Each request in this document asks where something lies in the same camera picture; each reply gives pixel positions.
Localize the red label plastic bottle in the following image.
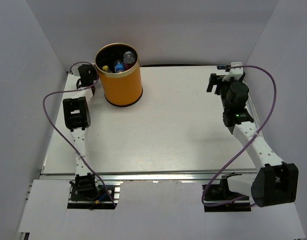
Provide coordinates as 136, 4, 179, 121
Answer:
123, 51, 136, 70

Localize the blue label plastic bottle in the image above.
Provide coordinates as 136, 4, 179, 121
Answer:
113, 59, 125, 74

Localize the yellow cap clear bottle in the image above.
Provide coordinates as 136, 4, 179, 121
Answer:
102, 65, 113, 74

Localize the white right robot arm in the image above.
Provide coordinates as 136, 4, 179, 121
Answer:
204, 73, 299, 207

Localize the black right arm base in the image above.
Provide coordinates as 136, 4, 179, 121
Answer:
204, 173, 252, 213

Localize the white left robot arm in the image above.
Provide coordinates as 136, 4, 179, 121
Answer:
62, 64, 99, 200

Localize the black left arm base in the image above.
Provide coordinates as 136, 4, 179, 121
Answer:
67, 181, 118, 211

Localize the orange cylindrical bin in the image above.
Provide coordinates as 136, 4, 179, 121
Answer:
95, 43, 143, 107

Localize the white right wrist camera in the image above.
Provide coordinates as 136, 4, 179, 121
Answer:
222, 62, 244, 82

